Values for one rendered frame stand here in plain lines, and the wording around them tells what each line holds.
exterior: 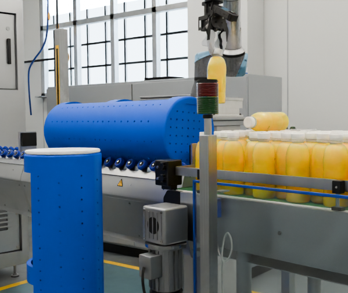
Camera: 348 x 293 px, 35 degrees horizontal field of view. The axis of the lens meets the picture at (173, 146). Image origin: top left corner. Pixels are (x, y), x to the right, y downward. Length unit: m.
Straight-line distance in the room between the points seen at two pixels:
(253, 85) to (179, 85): 0.59
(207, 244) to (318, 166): 0.39
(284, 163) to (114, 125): 0.87
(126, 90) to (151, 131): 2.45
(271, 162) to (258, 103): 2.32
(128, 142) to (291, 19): 3.20
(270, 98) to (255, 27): 1.17
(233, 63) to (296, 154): 1.18
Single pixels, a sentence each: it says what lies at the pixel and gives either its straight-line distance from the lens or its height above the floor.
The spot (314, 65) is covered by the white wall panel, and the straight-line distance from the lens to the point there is 5.07.
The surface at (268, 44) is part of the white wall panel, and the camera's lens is 5.30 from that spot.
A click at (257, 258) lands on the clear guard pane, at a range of 1.67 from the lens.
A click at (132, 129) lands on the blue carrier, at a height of 1.11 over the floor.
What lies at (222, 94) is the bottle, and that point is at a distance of 2.08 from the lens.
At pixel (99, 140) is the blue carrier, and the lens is 2.42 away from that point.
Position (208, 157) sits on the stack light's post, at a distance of 1.61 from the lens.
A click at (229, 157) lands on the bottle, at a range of 1.80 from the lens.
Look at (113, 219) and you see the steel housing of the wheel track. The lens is 2.44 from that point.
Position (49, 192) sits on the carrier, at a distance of 2.01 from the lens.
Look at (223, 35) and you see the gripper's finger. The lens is 2.15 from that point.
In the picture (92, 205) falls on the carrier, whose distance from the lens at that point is 2.05.
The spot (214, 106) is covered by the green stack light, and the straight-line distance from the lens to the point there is 1.60.
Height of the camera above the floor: 1.15
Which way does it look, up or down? 3 degrees down
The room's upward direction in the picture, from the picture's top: 1 degrees counter-clockwise
